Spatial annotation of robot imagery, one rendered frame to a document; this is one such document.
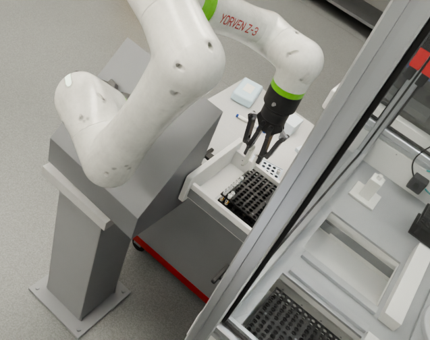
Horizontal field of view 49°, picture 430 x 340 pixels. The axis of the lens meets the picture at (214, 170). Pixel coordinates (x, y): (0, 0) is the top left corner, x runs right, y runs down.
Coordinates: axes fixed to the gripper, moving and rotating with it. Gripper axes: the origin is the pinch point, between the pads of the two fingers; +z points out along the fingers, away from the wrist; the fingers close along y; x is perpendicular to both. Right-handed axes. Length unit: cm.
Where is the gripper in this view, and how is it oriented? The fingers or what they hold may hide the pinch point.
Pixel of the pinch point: (251, 158)
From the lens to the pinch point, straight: 140.3
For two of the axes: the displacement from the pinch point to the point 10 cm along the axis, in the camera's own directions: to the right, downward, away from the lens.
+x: -5.7, 4.4, -7.0
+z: -3.0, 6.8, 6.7
